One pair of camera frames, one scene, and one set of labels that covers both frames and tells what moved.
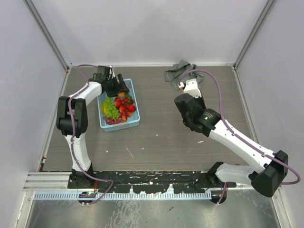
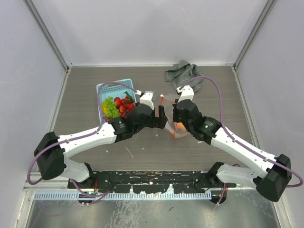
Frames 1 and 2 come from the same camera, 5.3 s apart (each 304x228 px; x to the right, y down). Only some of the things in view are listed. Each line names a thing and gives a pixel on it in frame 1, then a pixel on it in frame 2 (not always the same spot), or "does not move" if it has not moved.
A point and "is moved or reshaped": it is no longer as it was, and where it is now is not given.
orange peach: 122,94 → 179,125
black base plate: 147,181 does not move
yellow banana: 104,109 does not move
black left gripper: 120,86 → 158,122
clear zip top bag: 182,91 is moved or reshaped
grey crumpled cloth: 174,75 does not move
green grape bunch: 112,111 does not move
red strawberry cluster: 126,107 does not move
